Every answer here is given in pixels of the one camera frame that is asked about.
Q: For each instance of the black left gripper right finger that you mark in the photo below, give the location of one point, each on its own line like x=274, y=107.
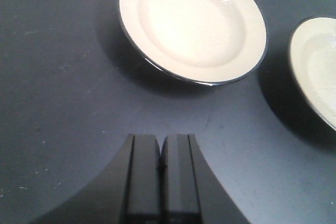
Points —
x=190, y=191

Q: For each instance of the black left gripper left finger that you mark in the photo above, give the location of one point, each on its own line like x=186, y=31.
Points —
x=126, y=191

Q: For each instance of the beige round plate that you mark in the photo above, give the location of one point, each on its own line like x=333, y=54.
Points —
x=311, y=56
x=208, y=42

